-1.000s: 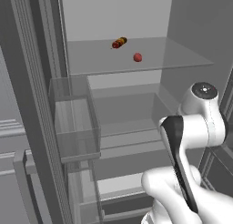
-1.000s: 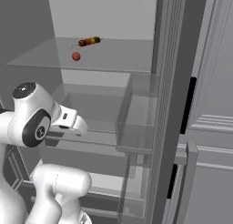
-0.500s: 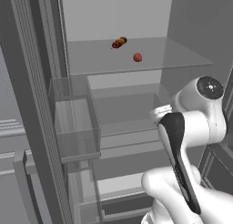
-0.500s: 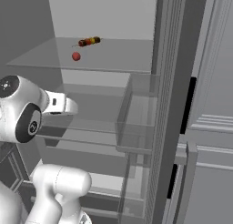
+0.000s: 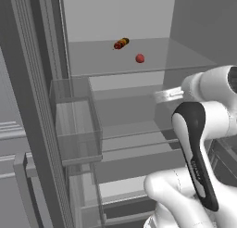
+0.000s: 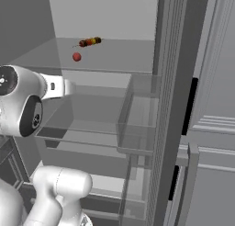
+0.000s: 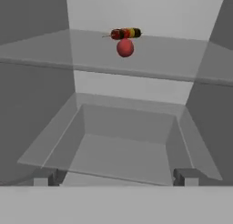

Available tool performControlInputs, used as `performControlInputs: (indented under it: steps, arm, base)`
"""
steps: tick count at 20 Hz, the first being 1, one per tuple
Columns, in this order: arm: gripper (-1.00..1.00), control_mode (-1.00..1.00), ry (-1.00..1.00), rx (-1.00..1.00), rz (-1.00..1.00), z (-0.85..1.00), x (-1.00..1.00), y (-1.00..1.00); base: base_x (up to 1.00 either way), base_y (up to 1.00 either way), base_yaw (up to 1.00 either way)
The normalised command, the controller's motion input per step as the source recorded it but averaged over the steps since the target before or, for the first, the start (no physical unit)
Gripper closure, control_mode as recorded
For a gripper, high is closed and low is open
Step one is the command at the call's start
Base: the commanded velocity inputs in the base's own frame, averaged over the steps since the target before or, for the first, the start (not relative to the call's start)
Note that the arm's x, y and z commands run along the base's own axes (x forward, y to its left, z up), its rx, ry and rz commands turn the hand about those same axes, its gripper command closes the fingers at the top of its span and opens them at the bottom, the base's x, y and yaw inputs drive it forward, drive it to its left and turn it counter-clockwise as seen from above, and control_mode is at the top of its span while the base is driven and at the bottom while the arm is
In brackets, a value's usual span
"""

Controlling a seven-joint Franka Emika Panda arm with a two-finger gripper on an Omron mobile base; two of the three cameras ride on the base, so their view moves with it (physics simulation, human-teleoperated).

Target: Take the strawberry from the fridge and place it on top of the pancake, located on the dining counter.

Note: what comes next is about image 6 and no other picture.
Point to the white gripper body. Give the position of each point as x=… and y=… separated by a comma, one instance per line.
x=69, y=87

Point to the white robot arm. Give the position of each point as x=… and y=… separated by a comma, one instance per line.
x=24, y=96

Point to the clear fridge drawer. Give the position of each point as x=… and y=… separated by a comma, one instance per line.
x=88, y=116

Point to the glass fridge shelf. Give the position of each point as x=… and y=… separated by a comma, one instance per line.
x=116, y=56

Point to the clear fridge door bin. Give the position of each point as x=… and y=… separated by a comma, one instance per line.
x=139, y=113
x=134, y=189

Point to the grey fridge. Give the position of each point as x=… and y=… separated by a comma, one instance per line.
x=104, y=15

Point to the grey fridge door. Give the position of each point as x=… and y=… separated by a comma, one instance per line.
x=171, y=82

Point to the kebab skewer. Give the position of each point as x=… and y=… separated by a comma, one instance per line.
x=90, y=41

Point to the dark grey cabinet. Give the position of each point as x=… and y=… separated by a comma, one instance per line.
x=10, y=162

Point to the grey tall cupboard door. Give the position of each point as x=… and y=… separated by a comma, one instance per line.
x=218, y=61

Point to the grey cupboard drawer front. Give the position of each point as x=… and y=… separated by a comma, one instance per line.
x=214, y=189

